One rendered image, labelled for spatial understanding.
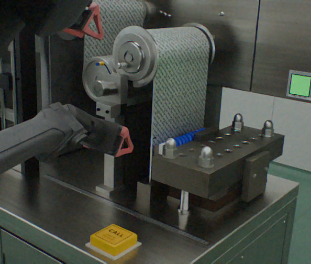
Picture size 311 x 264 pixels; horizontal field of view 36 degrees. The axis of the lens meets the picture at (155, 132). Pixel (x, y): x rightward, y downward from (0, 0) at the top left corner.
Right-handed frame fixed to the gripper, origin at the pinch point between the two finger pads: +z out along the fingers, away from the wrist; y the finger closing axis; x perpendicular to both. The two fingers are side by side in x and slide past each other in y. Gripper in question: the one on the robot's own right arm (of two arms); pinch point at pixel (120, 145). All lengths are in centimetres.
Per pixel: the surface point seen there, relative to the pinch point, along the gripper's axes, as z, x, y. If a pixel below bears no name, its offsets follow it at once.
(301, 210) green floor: 239, 19, -26
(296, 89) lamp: 30.4, 31.0, 24.1
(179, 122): 18.5, 12.3, 1.0
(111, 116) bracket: 0.6, 6.2, -6.5
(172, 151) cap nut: 7.9, 3.1, 8.9
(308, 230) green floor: 219, 7, -12
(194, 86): 19.2, 23.1, 1.1
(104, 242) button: -7.2, -20.4, 10.9
